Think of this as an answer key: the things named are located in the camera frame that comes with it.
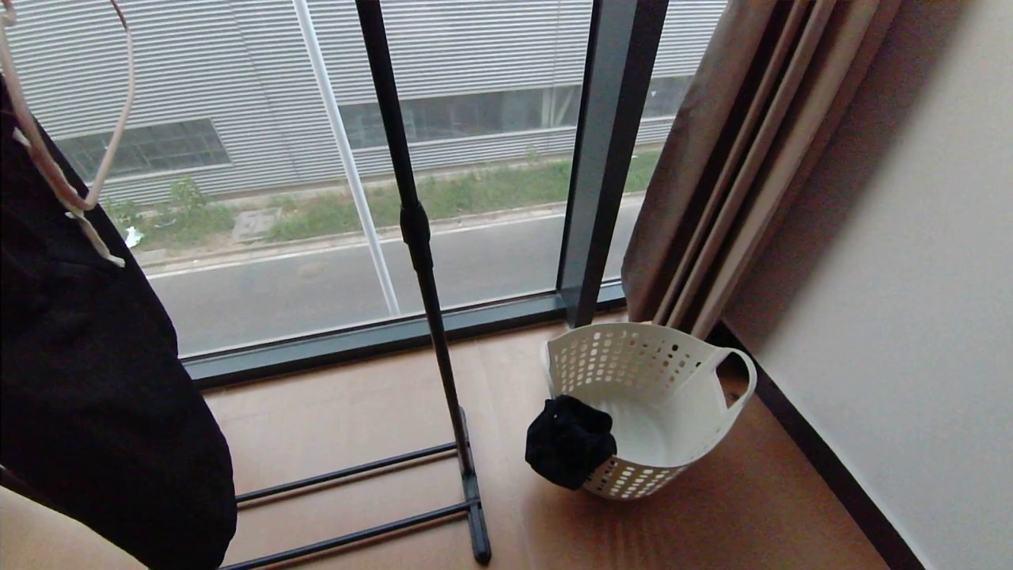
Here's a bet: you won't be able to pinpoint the black garment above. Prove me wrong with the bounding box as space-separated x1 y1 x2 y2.
525 394 618 492

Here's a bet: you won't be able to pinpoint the black shorts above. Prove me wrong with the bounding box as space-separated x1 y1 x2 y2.
0 75 238 570

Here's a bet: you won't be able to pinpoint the black clothes rack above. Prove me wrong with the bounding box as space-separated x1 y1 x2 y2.
218 0 493 570

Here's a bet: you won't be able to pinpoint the white laundry basket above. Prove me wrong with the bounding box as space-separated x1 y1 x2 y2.
541 321 758 501

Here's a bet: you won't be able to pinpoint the pink clothes hanger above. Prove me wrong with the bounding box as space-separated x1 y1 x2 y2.
0 0 135 213

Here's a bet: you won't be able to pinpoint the window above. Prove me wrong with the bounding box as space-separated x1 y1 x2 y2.
0 0 729 390

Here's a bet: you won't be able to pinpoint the beige curtain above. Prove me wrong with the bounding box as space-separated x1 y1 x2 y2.
621 0 903 341

